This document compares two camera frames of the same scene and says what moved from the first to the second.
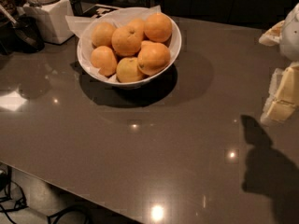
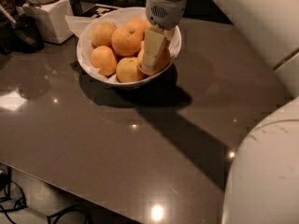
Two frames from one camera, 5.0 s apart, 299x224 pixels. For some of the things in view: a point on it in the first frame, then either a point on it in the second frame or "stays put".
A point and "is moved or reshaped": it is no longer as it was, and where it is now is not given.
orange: (152, 57) stays put
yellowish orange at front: (127, 70) stays put
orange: (103, 58) stays put
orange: (157, 27) is moved or reshaped
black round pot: (24, 35) stays put
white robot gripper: (290, 36) to (165, 12)
